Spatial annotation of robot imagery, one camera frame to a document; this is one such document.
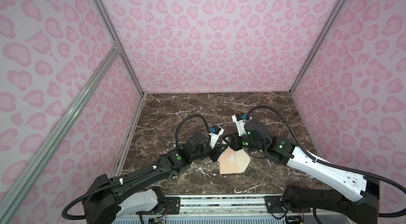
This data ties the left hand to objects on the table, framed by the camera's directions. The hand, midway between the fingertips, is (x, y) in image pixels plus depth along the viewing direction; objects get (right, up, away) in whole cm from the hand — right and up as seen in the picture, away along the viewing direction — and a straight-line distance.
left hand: (227, 143), depth 72 cm
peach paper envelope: (+4, -13, +14) cm, 20 cm away
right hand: (-1, +3, -2) cm, 4 cm away
